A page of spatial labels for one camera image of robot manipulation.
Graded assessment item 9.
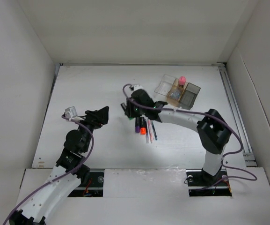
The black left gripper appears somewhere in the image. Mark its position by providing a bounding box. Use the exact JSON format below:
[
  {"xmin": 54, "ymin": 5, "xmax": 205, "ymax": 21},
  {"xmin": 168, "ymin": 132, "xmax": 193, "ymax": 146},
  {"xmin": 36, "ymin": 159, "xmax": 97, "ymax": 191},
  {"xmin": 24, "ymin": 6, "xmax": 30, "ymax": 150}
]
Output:
[{"xmin": 73, "ymin": 106, "xmax": 108, "ymax": 152}]

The purple highlighter marker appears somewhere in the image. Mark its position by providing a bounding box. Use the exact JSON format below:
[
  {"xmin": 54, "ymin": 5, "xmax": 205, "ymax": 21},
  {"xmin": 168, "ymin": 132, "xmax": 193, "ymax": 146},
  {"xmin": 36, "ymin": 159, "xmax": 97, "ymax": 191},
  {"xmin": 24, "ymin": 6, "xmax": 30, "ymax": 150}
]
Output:
[{"xmin": 135, "ymin": 117, "xmax": 141, "ymax": 133}]

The orange highlighter marker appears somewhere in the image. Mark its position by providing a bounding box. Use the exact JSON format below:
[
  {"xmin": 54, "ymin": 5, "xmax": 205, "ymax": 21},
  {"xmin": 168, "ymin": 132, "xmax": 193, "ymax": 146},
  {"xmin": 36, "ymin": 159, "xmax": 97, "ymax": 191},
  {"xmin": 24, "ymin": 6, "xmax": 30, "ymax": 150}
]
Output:
[{"xmin": 139, "ymin": 117, "xmax": 146, "ymax": 135}]

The teal pen clear cap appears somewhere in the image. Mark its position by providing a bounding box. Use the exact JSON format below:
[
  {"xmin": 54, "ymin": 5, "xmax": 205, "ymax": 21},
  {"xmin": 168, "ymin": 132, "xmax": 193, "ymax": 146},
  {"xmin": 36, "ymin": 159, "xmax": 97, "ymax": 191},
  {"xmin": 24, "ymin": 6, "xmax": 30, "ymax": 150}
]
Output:
[{"xmin": 150, "ymin": 121, "xmax": 158, "ymax": 141}]

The clear jar of paper clips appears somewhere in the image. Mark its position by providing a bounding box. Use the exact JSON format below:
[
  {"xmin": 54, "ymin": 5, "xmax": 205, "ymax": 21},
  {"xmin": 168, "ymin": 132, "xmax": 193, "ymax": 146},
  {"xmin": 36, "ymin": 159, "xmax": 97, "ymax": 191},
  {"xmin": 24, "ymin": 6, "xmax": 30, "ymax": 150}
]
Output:
[{"xmin": 169, "ymin": 89, "xmax": 182, "ymax": 101}]

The pink capped patterned tube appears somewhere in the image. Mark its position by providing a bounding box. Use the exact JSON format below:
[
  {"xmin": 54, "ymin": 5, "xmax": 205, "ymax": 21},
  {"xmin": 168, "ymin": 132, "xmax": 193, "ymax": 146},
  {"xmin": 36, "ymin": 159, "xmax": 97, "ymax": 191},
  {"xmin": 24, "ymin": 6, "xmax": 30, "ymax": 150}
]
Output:
[{"xmin": 177, "ymin": 76, "xmax": 187, "ymax": 90}]

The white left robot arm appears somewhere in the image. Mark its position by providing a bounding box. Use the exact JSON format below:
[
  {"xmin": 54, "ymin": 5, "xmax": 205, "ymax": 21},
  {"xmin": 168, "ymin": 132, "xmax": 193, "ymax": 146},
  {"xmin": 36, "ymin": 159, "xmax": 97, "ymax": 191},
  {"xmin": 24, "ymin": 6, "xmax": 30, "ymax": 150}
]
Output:
[{"xmin": 6, "ymin": 106, "xmax": 109, "ymax": 225}]

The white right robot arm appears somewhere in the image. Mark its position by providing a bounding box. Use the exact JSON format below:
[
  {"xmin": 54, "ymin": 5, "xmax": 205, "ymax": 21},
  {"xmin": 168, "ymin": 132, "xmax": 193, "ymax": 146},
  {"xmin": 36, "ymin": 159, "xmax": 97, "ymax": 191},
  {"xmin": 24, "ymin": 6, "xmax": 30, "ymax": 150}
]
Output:
[{"xmin": 121, "ymin": 84, "xmax": 231, "ymax": 186}]

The pink pen clear cap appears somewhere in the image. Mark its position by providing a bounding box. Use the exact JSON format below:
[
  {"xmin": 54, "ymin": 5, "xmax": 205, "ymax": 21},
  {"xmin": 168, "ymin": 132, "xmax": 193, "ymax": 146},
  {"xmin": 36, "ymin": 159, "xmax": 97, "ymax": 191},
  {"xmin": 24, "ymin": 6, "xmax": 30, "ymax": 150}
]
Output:
[{"xmin": 147, "ymin": 119, "xmax": 153, "ymax": 143}]

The amber plastic bin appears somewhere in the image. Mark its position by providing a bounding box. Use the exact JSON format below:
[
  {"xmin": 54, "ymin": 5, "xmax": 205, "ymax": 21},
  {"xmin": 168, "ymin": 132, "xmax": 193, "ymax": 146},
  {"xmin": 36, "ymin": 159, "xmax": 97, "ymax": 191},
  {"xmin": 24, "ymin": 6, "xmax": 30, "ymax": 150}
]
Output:
[{"xmin": 166, "ymin": 76, "xmax": 188, "ymax": 106}]

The clear plastic bin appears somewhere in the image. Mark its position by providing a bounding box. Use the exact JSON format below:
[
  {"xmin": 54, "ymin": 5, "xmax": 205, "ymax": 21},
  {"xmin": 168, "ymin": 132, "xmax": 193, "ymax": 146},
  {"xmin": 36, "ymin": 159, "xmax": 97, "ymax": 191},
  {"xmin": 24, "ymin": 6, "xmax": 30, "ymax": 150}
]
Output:
[{"xmin": 153, "ymin": 74, "xmax": 175, "ymax": 100}]

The grey smoked plastic bin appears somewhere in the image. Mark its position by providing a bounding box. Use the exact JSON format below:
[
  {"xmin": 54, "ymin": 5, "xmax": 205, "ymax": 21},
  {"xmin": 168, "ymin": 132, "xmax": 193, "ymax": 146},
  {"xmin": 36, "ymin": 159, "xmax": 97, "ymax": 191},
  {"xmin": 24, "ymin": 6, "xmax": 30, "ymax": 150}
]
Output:
[{"xmin": 178, "ymin": 82, "xmax": 201, "ymax": 110}]

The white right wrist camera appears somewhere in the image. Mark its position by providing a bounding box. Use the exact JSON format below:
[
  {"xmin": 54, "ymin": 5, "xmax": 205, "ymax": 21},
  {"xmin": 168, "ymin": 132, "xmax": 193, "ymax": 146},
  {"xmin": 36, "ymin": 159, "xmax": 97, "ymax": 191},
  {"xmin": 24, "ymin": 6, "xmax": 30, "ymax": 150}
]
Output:
[{"xmin": 130, "ymin": 84, "xmax": 144, "ymax": 92}]

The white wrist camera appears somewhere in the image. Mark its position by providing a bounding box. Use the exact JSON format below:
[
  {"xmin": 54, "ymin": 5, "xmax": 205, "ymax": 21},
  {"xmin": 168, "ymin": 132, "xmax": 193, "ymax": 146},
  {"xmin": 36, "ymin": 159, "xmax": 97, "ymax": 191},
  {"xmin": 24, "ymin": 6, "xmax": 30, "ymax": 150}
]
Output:
[
  {"xmin": 130, "ymin": 84, "xmax": 144, "ymax": 92},
  {"xmin": 64, "ymin": 106, "xmax": 78, "ymax": 119}
]

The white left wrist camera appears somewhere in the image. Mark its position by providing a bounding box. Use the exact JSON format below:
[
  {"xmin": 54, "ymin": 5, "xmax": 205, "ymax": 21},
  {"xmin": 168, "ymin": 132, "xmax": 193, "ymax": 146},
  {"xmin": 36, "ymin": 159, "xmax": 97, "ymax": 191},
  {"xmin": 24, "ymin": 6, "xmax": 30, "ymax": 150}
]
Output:
[{"xmin": 64, "ymin": 106, "xmax": 78, "ymax": 119}]

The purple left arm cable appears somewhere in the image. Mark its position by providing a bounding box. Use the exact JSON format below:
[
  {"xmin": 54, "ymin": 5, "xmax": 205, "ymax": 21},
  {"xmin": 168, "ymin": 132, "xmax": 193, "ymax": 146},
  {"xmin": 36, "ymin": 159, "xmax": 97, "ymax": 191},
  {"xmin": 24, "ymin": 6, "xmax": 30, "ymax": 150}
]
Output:
[{"xmin": 2, "ymin": 114, "xmax": 95, "ymax": 225}]

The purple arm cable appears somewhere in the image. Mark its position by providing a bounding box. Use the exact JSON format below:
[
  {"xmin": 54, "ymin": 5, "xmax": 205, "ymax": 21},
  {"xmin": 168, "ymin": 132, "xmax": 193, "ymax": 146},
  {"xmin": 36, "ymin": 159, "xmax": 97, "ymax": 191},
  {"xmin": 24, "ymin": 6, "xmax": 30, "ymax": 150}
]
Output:
[
  {"xmin": 122, "ymin": 83, "xmax": 258, "ymax": 191},
  {"xmin": 2, "ymin": 114, "xmax": 95, "ymax": 225}
]

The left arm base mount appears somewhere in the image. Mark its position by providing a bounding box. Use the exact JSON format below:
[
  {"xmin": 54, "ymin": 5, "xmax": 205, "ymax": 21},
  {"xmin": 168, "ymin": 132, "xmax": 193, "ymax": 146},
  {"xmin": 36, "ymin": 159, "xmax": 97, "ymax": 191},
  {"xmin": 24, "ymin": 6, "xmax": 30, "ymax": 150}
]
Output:
[{"xmin": 68, "ymin": 171, "xmax": 104, "ymax": 197}]

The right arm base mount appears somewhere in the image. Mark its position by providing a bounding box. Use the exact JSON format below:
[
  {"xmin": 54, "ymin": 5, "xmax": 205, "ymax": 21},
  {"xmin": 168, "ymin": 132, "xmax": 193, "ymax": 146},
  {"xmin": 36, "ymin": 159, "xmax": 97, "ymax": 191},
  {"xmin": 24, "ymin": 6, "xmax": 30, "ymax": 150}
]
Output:
[{"xmin": 184, "ymin": 169, "xmax": 232, "ymax": 197}]

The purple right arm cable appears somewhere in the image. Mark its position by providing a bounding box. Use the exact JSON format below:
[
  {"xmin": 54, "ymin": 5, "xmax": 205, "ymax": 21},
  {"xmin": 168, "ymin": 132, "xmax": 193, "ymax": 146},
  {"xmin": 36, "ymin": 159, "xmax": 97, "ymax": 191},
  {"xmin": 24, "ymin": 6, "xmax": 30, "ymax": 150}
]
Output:
[{"xmin": 122, "ymin": 83, "xmax": 258, "ymax": 191}]

